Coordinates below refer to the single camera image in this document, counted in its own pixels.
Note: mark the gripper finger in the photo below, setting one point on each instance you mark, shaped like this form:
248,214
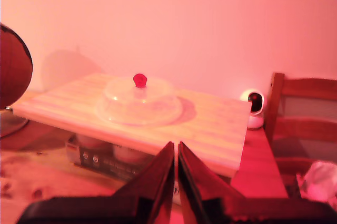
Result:
200,189
155,189

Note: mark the clear plastic microwave lid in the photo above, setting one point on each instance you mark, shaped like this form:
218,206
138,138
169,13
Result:
137,105

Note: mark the wooden shelf board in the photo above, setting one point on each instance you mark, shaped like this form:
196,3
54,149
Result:
210,129

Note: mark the cardboard can tray dark label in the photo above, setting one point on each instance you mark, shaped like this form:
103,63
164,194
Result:
105,163

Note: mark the wooden chair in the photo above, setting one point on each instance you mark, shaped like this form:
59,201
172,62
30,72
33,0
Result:
302,84

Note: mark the cork globe on metal stand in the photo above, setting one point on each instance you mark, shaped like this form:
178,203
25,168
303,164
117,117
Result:
13,71

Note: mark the white round security camera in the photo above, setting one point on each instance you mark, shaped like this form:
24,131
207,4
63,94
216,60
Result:
254,103

